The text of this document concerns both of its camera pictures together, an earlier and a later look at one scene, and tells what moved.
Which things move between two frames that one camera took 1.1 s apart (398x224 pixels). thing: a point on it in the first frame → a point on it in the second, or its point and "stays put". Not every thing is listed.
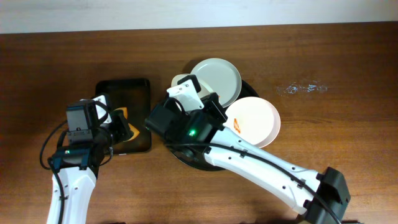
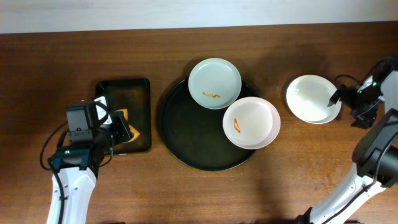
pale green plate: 219,76 stays put
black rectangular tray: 134,94 stays put
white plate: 205,88 → 308,96
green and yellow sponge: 135,132 stays put
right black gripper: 216,106 → 344,96
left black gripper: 123,125 stays put
